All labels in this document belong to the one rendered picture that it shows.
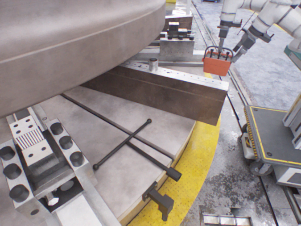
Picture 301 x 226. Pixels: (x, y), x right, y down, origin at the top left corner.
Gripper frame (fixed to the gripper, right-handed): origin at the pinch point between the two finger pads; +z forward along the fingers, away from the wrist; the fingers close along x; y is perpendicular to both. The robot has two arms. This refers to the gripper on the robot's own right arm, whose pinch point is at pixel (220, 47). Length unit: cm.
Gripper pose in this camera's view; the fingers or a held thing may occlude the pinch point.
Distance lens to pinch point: 132.8
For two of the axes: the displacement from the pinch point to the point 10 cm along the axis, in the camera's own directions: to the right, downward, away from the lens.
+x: -4.3, 5.9, -6.9
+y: -9.0, -2.8, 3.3
